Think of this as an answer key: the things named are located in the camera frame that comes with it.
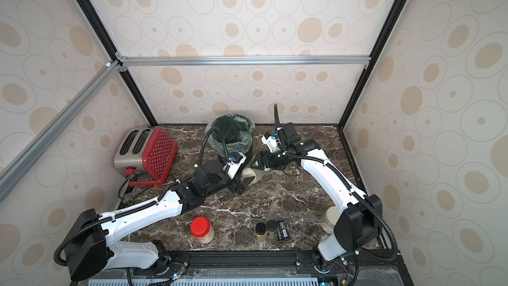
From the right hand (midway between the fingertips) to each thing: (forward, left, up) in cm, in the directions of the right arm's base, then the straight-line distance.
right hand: (266, 163), depth 78 cm
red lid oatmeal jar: (-24, +22, -8) cm, 34 cm away
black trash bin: (+20, +14, -4) cm, 25 cm away
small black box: (-20, -7, -20) cm, 29 cm away
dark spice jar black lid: (-22, -3, -12) cm, 25 cm away
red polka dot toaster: (+3, +53, -2) cm, 53 cm away
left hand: (-4, +6, +1) cm, 7 cm away
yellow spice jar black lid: (-23, +1, -12) cm, 26 cm away
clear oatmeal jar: (-2, +8, -3) cm, 9 cm away
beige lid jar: (-16, -26, -11) cm, 32 cm away
